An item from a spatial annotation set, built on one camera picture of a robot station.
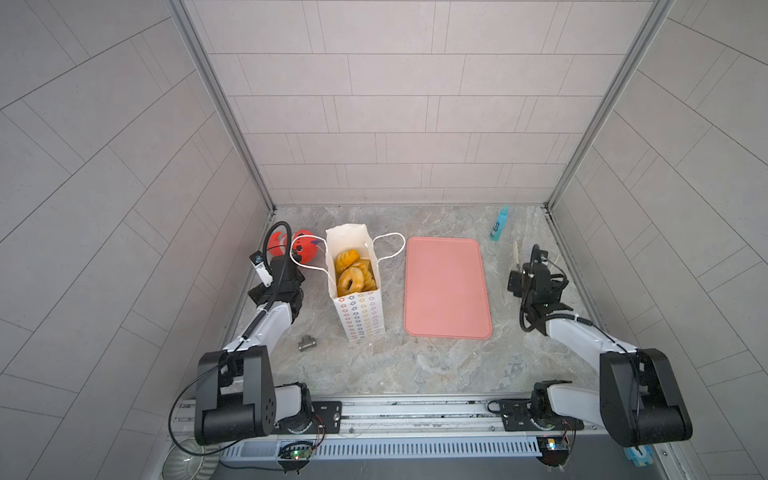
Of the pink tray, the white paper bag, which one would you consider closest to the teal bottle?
the pink tray

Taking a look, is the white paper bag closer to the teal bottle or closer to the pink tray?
the pink tray

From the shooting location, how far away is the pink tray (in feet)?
2.86
